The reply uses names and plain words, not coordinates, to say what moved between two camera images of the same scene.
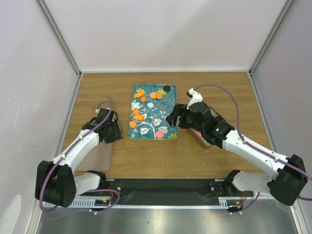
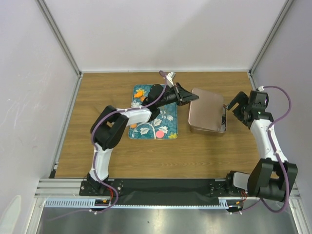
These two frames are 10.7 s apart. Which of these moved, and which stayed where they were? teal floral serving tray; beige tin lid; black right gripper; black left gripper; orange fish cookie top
Moved: black right gripper; beige tin lid; black left gripper
Stayed: orange fish cookie top; teal floral serving tray
